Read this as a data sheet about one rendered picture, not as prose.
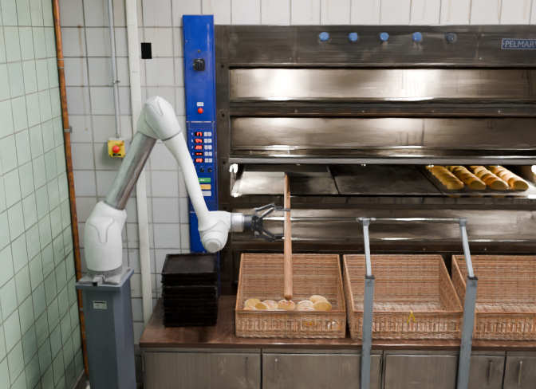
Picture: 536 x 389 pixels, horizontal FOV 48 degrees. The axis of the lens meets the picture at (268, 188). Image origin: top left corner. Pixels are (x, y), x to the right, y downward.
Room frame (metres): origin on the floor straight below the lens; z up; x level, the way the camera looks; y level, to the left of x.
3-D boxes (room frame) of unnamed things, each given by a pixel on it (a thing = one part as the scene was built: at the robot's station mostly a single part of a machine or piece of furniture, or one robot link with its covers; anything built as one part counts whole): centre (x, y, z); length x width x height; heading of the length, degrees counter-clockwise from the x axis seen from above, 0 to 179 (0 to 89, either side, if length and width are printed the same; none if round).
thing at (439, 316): (2.97, -0.69, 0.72); 0.56 x 0.49 x 0.28; 90
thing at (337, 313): (2.98, -0.12, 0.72); 0.56 x 0.49 x 0.28; 89
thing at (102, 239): (2.56, 0.74, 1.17); 0.18 x 0.16 x 0.22; 16
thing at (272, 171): (3.90, -0.12, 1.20); 0.55 x 0.36 x 0.03; 88
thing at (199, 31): (4.19, 0.34, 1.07); 1.93 x 0.16 x 2.15; 179
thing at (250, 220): (2.72, 0.07, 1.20); 0.09 x 0.07 x 0.08; 88
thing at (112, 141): (3.23, 0.81, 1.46); 0.10 x 0.07 x 0.10; 89
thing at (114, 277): (2.53, 0.73, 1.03); 0.22 x 0.18 x 0.06; 175
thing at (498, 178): (3.67, -1.28, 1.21); 0.61 x 0.48 x 0.06; 179
